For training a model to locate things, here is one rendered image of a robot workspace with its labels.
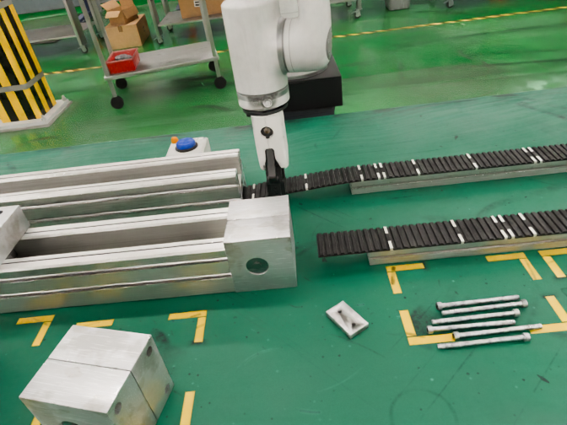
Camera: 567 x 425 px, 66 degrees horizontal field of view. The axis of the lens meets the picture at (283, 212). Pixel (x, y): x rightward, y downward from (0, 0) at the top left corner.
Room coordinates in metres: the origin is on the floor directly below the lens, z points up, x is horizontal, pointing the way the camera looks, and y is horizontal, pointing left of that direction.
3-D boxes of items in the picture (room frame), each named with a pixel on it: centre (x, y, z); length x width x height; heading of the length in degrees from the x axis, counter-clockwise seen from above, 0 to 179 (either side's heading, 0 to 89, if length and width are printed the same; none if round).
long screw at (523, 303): (0.36, -0.24, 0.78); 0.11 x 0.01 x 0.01; 87
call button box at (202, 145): (0.82, 0.18, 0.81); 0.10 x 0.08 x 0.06; 176
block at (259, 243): (0.51, 0.04, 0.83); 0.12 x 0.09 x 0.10; 176
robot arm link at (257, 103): (0.69, 0.00, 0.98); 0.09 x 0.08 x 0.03; 176
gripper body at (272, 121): (0.69, 0.00, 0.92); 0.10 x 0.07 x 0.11; 176
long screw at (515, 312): (0.35, -0.22, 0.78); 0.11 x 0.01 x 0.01; 87
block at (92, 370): (0.30, 0.22, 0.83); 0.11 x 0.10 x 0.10; 162
